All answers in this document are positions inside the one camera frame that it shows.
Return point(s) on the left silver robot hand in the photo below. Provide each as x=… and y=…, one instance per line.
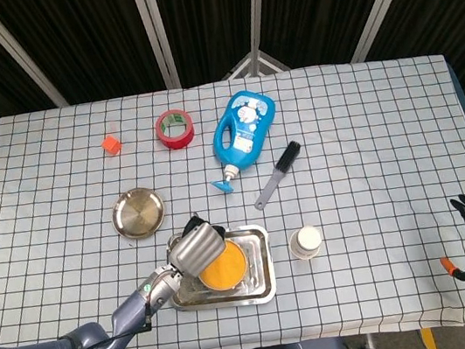
x=197, y=248

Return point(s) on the white bowl of orange powder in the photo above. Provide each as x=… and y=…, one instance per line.
x=227, y=270

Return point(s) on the round steel plate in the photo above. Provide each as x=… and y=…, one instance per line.
x=138, y=213

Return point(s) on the rectangular steel tray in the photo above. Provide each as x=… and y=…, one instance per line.
x=259, y=285

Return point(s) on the grey brush with black bristles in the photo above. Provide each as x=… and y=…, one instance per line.
x=273, y=181

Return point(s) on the white paper cup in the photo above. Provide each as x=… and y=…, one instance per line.
x=306, y=242

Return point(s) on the red tape roll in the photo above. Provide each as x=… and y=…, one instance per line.
x=176, y=141

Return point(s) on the blue detergent pump bottle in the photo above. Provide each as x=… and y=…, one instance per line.
x=241, y=146

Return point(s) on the orange cube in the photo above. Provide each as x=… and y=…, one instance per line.
x=111, y=144

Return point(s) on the light blue checked tablecloth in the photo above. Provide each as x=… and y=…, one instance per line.
x=367, y=162

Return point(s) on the black folding screen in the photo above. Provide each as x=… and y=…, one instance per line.
x=83, y=39

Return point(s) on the white metal stand frame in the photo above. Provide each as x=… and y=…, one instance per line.
x=257, y=64

